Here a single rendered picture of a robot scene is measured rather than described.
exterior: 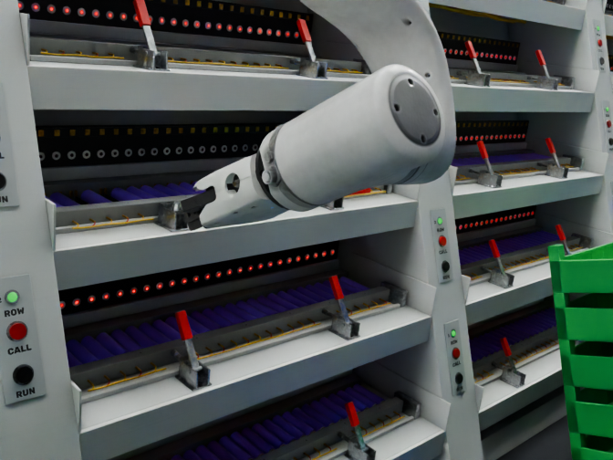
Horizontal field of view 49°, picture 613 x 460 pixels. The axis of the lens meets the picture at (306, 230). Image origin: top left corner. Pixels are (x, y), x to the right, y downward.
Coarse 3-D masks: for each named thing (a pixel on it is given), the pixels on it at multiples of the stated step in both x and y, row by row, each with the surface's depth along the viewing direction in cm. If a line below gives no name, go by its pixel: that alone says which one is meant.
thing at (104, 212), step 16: (384, 192) 110; (64, 208) 76; (80, 208) 77; (96, 208) 78; (112, 208) 79; (128, 208) 80; (144, 208) 82; (64, 224) 75; (80, 224) 77; (112, 224) 78
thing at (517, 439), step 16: (544, 400) 143; (560, 400) 145; (512, 416) 135; (528, 416) 136; (544, 416) 140; (560, 416) 145; (480, 432) 129; (496, 432) 128; (512, 432) 132; (528, 432) 136; (496, 448) 128; (512, 448) 132
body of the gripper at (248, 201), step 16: (240, 160) 64; (256, 160) 63; (208, 176) 67; (224, 176) 65; (240, 176) 64; (256, 176) 63; (224, 192) 65; (240, 192) 64; (256, 192) 63; (208, 208) 67; (224, 208) 65; (240, 208) 64; (256, 208) 65; (272, 208) 67; (208, 224) 68; (224, 224) 70; (240, 224) 72
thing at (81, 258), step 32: (192, 160) 102; (224, 160) 105; (416, 192) 110; (256, 224) 88; (288, 224) 92; (320, 224) 96; (352, 224) 101; (384, 224) 106; (64, 256) 70; (96, 256) 73; (128, 256) 76; (160, 256) 79; (192, 256) 82; (224, 256) 85; (64, 288) 71
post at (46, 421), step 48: (0, 0) 67; (0, 48) 67; (0, 240) 66; (48, 240) 69; (48, 288) 69; (48, 336) 69; (0, 384) 65; (48, 384) 68; (0, 432) 65; (48, 432) 68
